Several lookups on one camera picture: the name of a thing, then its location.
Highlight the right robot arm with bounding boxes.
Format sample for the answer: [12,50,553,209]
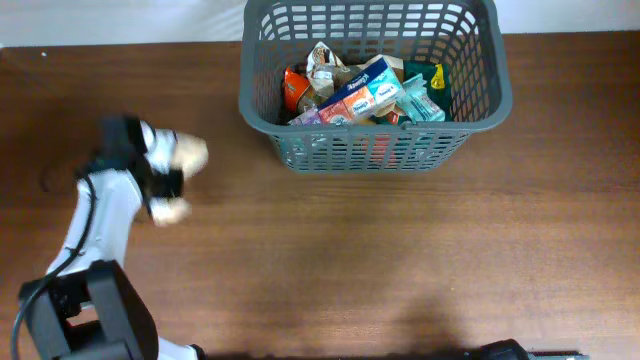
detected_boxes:
[462,339,591,360]

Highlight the Kleenex tissue multipack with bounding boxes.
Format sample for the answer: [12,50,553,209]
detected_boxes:
[288,55,405,126]

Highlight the beige paper bag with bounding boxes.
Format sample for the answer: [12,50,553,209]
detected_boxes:
[145,129,209,226]

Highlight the orange spaghetti pasta packet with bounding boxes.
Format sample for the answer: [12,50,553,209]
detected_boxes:
[282,67,401,166]

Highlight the beige brown snack bag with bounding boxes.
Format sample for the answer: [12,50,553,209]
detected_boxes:
[283,41,404,113]

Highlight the small light green packet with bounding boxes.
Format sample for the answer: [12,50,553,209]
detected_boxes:
[397,74,445,124]

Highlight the grey plastic basket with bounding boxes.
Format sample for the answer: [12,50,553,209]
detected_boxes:
[239,0,513,173]

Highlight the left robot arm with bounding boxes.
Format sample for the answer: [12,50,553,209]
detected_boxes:
[11,114,208,360]

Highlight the green Nescafe coffee bag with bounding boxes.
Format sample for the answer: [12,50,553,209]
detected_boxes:
[403,61,453,122]

